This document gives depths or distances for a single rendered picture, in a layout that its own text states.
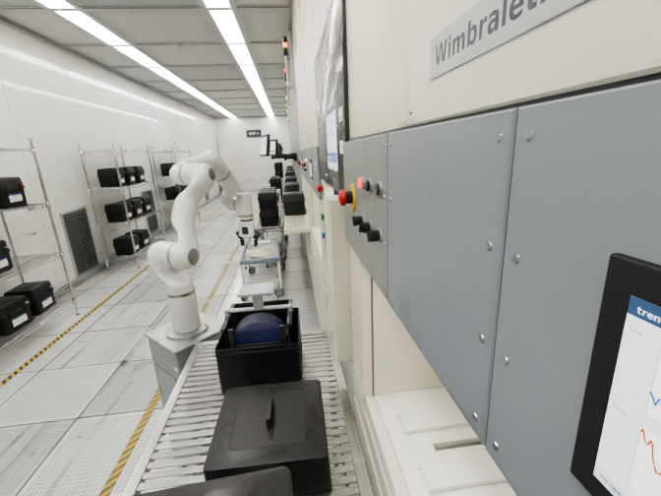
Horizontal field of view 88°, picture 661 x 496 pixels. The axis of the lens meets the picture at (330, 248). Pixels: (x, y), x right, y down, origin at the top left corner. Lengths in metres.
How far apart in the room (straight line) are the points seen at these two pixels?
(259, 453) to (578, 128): 0.88
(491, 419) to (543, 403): 0.08
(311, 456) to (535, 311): 0.74
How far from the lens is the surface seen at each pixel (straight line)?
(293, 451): 0.94
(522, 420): 0.30
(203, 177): 1.66
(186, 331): 1.72
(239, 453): 0.97
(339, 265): 1.03
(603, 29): 0.24
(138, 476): 1.16
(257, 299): 1.24
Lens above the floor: 1.54
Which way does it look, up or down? 16 degrees down
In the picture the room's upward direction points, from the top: 3 degrees counter-clockwise
